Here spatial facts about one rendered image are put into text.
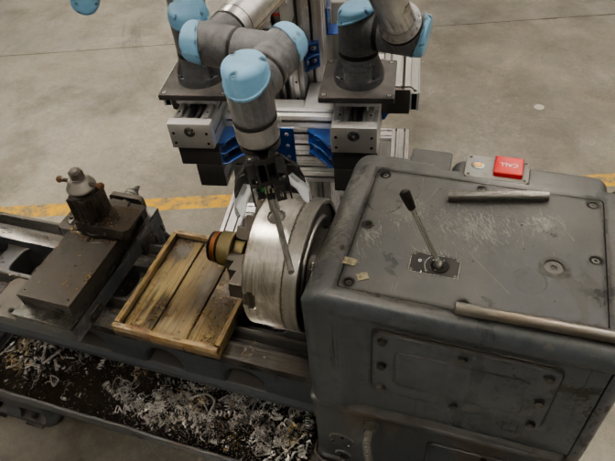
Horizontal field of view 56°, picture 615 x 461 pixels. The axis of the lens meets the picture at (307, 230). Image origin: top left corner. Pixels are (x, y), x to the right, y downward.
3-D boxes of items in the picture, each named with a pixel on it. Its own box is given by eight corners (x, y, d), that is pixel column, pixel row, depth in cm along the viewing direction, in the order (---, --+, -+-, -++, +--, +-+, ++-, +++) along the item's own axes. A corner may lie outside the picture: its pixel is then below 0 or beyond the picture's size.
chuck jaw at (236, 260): (275, 258, 132) (254, 292, 123) (275, 274, 135) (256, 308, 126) (231, 249, 135) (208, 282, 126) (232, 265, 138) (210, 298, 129)
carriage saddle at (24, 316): (166, 221, 179) (160, 207, 175) (80, 343, 149) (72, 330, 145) (84, 206, 187) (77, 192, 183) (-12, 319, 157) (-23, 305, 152)
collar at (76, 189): (102, 179, 155) (98, 171, 153) (85, 198, 150) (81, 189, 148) (77, 175, 157) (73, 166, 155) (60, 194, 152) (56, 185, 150)
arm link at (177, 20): (177, 59, 170) (166, 16, 161) (174, 39, 180) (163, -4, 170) (217, 52, 171) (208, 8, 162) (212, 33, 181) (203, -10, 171)
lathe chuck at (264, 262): (328, 251, 155) (318, 167, 131) (291, 354, 137) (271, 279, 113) (296, 245, 158) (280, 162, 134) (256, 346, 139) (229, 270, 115)
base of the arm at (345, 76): (336, 65, 181) (335, 35, 174) (384, 65, 178) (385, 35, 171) (330, 91, 170) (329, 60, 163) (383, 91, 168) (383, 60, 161)
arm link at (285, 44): (251, 11, 100) (219, 47, 94) (309, 20, 96) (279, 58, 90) (259, 51, 106) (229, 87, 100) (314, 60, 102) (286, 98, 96)
